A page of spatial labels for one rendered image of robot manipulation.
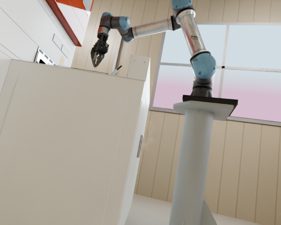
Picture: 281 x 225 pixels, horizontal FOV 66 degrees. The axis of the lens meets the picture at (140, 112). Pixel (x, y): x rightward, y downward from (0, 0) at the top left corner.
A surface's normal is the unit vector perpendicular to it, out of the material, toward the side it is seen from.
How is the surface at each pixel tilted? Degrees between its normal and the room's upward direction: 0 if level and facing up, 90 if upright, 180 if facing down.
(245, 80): 90
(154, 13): 90
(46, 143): 90
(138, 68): 90
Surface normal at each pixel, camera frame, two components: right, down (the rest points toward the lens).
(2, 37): 0.98, 0.17
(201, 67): -0.22, -0.11
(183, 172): -0.73, -0.26
